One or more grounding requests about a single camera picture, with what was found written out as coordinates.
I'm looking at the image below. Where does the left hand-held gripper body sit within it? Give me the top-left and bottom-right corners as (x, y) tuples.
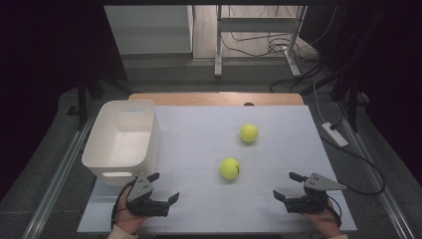
(125, 173), (171, 219)

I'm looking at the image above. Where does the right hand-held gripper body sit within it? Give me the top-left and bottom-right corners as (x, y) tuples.
(283, 171), (348, 214)

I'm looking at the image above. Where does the white plastic bin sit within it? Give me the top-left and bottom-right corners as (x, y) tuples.
(81, 99), (161, 187)

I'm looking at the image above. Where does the yellow tennis ball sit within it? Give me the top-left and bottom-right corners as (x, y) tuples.
(219, 156), (242, 180)
(239, 122), (260, 143)

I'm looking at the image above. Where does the person's right hand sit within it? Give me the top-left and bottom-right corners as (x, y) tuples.
(300, 198), (342, 237)

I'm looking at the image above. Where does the person's left hand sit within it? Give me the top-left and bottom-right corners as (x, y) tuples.
(113, 190), (148, 235)

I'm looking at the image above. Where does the white table cover sheet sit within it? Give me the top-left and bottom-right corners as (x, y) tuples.
(77, 105), (358, 235)

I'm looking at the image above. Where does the white power strip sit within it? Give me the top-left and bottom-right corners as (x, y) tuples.
(320, 121), (349, 148)

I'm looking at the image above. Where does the black metal stand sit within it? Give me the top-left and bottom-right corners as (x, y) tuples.
(331, 73), (369, 133)
(66, 71), (133, 130)

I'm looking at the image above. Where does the white cabinet panel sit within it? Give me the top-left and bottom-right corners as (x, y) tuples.
(104, 4), (195, 56)

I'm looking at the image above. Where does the dark curtain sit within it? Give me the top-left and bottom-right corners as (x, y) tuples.
(298, 0), (422, 187)

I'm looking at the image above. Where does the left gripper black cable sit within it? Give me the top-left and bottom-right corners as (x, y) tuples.
(109, 178), (137, 231)

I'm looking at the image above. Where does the grey metal floor rail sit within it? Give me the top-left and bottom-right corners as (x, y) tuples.
(21, 109), (101, 239)
(334, 103), (416, 239)

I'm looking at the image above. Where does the tangle of black floor cables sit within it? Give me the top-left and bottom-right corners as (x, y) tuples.
(220, 6), (336, 94)

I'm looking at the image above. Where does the white desk frame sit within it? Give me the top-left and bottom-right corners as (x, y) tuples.
(213, 4), (308, 79)

